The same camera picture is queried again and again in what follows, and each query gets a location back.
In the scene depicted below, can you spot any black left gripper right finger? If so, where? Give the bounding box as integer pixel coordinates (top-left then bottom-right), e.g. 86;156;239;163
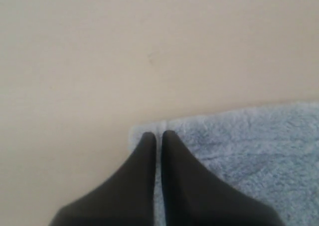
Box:
161;130;281;226

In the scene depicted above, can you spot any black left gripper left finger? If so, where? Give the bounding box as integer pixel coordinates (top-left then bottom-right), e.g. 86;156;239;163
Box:
50;132;157;226

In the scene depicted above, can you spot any light blue fleece towel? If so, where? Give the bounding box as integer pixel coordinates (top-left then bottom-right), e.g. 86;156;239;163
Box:
129;102;319;226

